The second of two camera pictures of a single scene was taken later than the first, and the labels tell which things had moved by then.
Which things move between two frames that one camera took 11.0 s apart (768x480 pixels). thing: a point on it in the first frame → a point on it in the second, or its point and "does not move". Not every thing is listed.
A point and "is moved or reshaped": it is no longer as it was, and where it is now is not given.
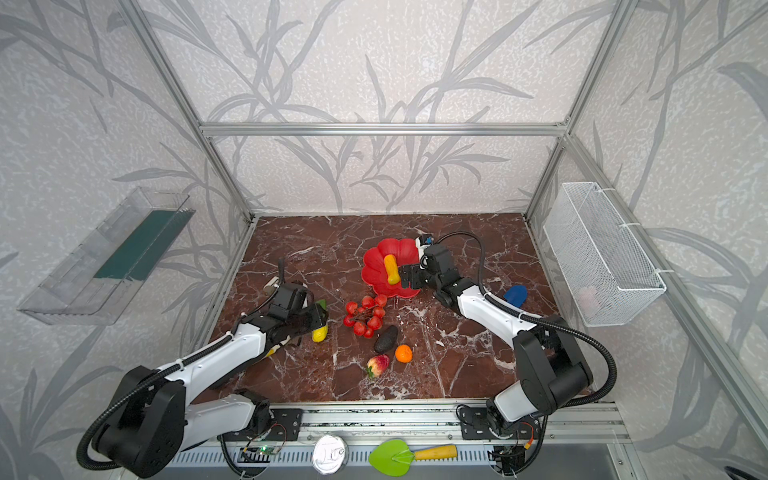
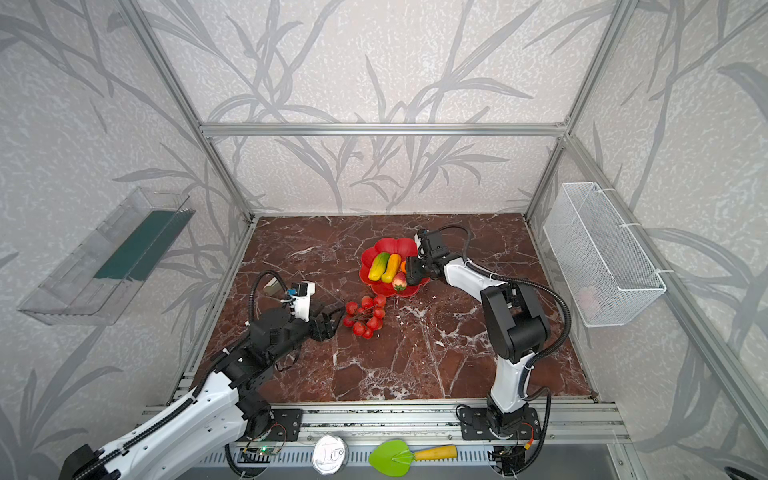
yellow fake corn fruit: [393, 271] does not move
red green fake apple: [378, 365] is moved or reshaped
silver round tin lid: [330, 455] does not move
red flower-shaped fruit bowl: [374, 274] does not move
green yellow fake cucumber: [320, 334] is moved or reshaped
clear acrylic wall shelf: [106, 270] does not move
